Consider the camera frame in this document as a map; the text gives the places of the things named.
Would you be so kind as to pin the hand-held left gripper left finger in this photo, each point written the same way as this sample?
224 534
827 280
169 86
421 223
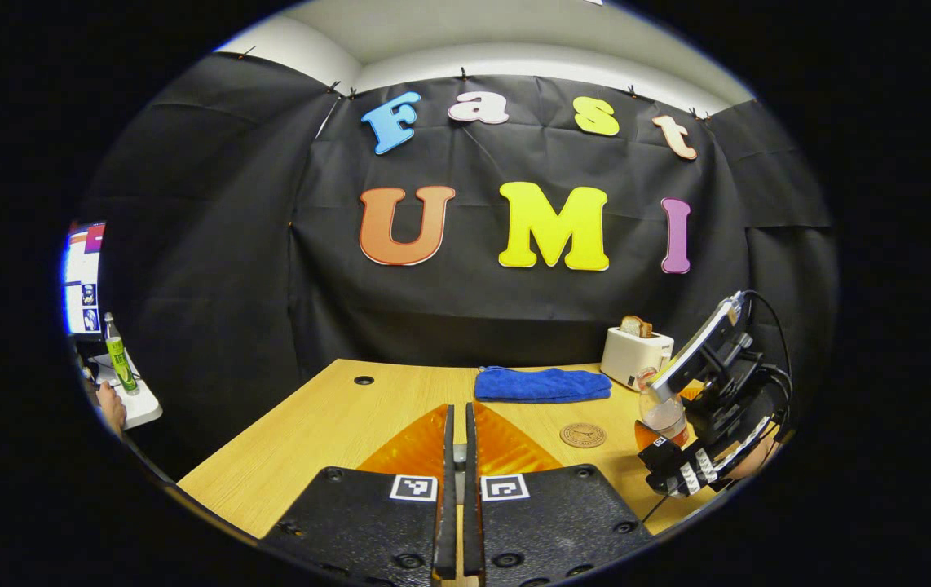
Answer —
447 530

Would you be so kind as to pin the blue towel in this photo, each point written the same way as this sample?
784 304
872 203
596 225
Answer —
543 385

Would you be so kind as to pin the black backdrop cloth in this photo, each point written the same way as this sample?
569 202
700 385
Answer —
465 310

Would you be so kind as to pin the white side desk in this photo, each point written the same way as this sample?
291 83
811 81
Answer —
139 405

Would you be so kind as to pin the toast slice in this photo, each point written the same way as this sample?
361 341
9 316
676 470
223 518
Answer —
637 327

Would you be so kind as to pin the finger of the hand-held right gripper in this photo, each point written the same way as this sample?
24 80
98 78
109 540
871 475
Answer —
691 393
665 465

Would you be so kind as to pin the round cork coaster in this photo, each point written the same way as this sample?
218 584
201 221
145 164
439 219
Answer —
583 435

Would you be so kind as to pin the clear plastic water bottle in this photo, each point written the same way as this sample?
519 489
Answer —
665 416

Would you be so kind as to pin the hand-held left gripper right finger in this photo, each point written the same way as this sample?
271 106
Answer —
472 530

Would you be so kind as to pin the green drink bottle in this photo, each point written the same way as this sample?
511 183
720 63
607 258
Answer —
119 359

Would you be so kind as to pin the computer monitor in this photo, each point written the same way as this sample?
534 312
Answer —
82 277

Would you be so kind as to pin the white toaster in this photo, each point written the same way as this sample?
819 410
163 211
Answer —
633 359

